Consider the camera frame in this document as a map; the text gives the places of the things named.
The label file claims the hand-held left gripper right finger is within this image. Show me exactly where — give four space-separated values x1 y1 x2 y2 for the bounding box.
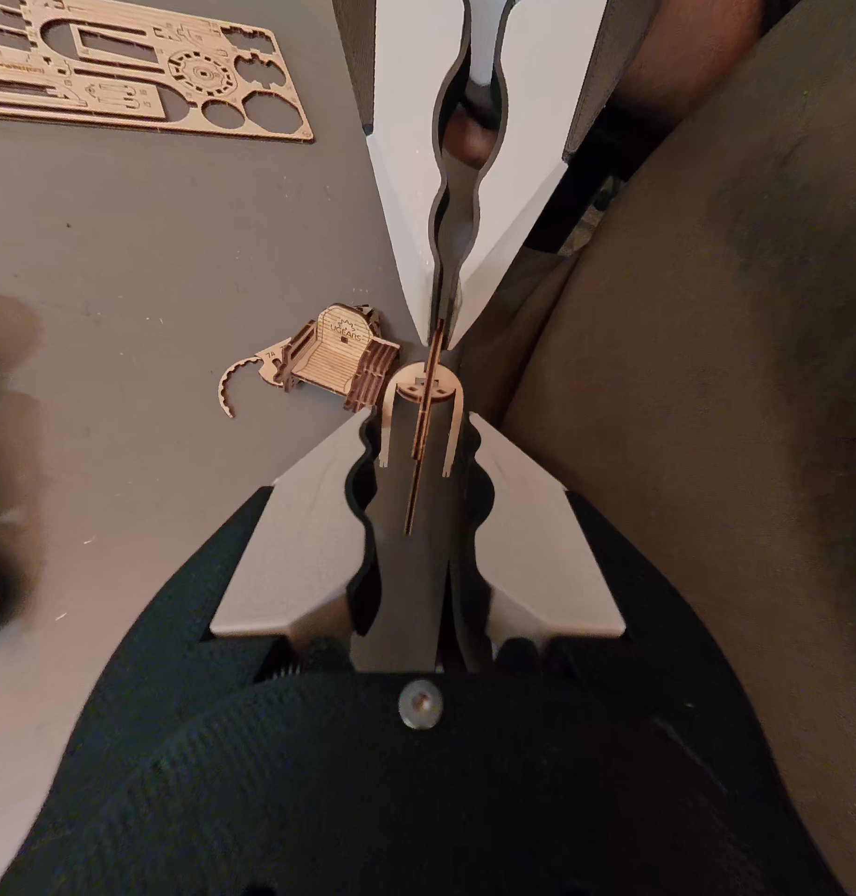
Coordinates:
445 413 626 666

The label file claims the slotted wooden puzzle sheet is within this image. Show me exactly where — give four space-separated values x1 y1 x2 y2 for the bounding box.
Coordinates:
0 0 315 144

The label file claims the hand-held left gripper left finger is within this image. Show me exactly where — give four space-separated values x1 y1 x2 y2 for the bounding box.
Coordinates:
209 409 383 662

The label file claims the wooden curved toothed piece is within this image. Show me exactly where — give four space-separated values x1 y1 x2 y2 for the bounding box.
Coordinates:
218 338 292 420

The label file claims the small wooden chair model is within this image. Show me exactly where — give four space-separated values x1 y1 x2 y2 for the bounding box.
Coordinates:
282 303 402 412

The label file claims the thin wooden strip piece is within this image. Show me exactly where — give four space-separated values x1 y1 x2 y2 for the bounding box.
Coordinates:
403 318 446 536

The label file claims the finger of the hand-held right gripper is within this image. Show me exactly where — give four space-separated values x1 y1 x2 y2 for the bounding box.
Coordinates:
333 0 471 349
442 0 628 351

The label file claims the wooden arch-shaped piece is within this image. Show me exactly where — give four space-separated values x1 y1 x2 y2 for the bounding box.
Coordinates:
379 363 465 478

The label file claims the person's right hand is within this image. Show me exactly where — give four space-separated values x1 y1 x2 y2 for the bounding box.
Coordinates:
443 105 495 163

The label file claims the grey desk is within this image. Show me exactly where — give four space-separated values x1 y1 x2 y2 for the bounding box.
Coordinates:
0 0 471 876

